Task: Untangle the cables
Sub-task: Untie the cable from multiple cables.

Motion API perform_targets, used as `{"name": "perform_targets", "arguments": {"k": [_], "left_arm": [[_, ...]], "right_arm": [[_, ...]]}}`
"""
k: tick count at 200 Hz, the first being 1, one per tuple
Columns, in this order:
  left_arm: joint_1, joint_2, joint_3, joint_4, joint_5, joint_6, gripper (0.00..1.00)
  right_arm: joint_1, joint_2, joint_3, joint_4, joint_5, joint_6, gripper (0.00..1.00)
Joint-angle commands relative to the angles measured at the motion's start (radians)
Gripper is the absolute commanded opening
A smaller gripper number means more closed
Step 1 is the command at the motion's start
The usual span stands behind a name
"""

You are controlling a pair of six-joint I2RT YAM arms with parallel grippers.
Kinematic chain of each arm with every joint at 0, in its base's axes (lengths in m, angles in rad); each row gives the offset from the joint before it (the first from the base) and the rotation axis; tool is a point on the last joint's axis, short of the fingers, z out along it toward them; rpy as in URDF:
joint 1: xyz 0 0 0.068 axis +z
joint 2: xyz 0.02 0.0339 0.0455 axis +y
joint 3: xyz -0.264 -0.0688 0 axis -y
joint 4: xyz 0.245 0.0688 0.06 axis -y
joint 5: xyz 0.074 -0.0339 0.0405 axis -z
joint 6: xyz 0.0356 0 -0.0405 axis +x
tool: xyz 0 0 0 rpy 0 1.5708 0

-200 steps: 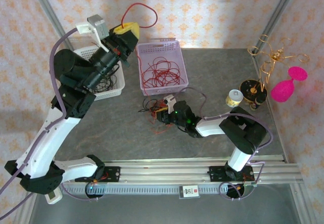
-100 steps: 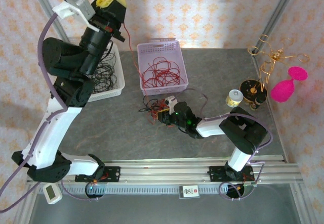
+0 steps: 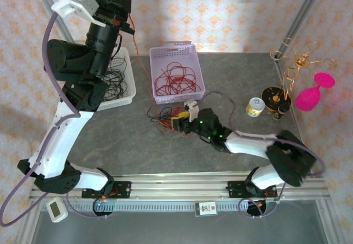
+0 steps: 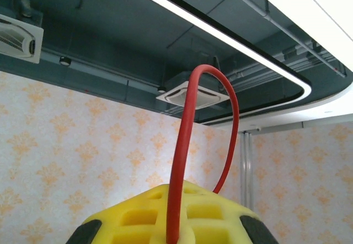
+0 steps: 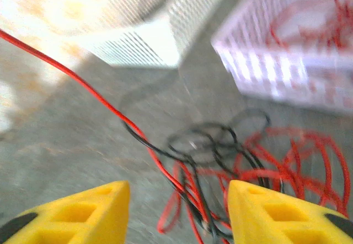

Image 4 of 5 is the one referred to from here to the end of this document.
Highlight white ceiling air conditioner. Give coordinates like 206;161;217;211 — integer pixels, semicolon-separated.
155;72;232;111
0;13;45;64

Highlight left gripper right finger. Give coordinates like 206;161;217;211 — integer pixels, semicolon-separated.
178;180;280;244

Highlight white linear ceiling light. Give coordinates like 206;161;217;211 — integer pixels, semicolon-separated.
115;0;313;126

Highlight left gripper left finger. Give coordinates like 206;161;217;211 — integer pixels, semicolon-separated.
65;183;174;244

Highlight grey ceiling pipe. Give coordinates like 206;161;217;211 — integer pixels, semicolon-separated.
215;0;349;77

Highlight red cable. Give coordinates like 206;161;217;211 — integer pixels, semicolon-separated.
165;64;240;244

